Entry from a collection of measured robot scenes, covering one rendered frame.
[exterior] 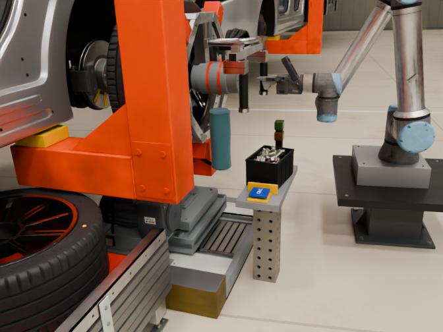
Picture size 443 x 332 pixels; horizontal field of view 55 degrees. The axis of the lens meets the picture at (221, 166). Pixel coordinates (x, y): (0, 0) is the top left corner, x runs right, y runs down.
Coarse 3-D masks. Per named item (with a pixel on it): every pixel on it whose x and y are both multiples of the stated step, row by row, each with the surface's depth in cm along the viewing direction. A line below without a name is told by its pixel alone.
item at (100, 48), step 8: (96, 40) 200; (88, 48) 192; (96, 48) 197; (104, 48) 203; (80, 56) 190; (88, 56) 192; (96, 56) 197; (104, 56) 203; (80, 64) 190; (88, 64) 192; (96, 64) 198; (104, 64) 197; (96, 72) 197; (104, 72) 197; (96, 80) 198; (104, 80) 197; (104, 88) 201; (88, 96) 195; (96, 104) 201; (104, 104) 207
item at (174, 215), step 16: (112, 208) 180; (128, 208) 181; (144, 208) 174; (160, 208) 172; (176, 208) 182; (112, 224) 183; (128, 224) 184; (144, 224) 177; (160, 224) 175; (176, 224) 183; (112, 240) 189; (128, 240) 184
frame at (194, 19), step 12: (204, 12) 186; (192, 24) 166; (216, 24) 190; (192, 36) 167; (216, 36) 197; (216, 48) 205; (216, 60) 208; (216, 96) 212; (192, 120) 174; (192, 132) 179; (204, 132) 189
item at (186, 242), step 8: (216, 200) 233; (224, 200) 232; (208, 208) 224; (216, 208) 220; (224, 208) 234; (208, 216) 216; (216, 216) 222; (200, 224) 209; (208, 224) 211; (176, 232) 196; (184, 232) 198; (192, 232) 202; (200, 232) 201; (208, 232) 212; (168, 240) 195; (176, 240) 194; (184, 240) 193; (192, 240) 192; (200, 240) 202; (168, 248) 197; (176, 248) 196; (184, 248) 194; (192, 248) 193
